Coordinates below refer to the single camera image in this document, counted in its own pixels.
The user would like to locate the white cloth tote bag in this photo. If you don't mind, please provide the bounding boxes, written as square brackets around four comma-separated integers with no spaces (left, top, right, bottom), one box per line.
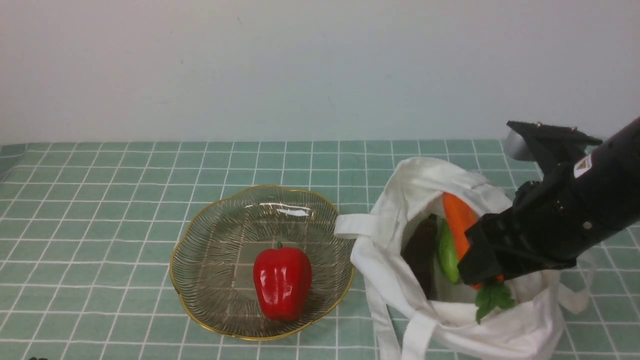
[334,157,597,360]

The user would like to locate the red bell pepper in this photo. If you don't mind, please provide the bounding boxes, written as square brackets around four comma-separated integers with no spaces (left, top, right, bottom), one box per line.
[253,241,313,322]

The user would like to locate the purple eggplant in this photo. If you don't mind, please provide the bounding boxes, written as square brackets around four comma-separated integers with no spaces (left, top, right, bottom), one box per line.
[401,214,439,299]

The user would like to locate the gold-rimmed glass bowl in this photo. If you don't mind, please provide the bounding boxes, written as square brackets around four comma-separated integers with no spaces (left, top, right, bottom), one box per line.
[169,185,355,341]

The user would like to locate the orange carrot with greens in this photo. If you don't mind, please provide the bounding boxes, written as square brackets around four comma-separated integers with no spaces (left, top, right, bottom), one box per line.
[442,193,515,324]

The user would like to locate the green chili pepper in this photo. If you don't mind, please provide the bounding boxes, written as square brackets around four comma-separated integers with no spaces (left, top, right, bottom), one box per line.
[438,219,460,284]

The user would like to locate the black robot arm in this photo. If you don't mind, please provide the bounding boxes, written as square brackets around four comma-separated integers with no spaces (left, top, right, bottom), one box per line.
[457,120,640,286]

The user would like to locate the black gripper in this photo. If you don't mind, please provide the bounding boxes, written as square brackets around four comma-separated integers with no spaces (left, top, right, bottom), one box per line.
[457,121,603,286]

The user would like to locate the green checkered tablecloth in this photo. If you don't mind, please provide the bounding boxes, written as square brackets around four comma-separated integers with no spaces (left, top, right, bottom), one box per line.
[0,138,640,360]

